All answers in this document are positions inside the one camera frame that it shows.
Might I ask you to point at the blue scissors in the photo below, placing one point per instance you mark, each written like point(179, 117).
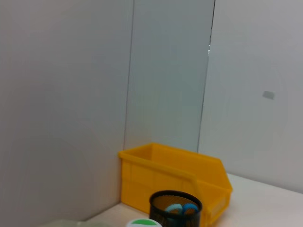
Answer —
point(175, 208)

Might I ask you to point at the yellow plastic bin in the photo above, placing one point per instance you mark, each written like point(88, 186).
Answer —
point(165, 175)

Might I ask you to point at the small grey wall sticker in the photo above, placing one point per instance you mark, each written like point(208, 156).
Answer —
point(269, 95)

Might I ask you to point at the clear bottle green label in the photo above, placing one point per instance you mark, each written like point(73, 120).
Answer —
point(144, 223)

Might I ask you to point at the black mesh pen holder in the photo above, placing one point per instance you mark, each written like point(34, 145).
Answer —
point(165, 218)

